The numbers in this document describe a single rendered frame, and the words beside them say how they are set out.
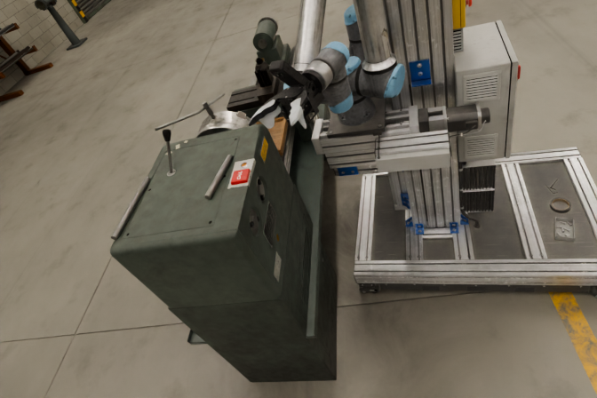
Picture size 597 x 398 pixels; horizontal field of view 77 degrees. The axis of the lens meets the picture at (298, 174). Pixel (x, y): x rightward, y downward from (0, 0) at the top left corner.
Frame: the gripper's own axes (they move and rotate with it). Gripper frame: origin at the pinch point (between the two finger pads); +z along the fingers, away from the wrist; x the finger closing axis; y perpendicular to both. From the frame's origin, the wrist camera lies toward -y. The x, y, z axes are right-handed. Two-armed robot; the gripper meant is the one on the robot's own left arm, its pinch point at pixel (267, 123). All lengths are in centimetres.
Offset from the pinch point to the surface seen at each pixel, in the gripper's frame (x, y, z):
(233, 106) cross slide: 118, 46, -75
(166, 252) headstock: 44, 31, 27
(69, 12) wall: 1059, -25, -441
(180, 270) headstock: 47, 41, 27
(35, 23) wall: 993, -41, -328
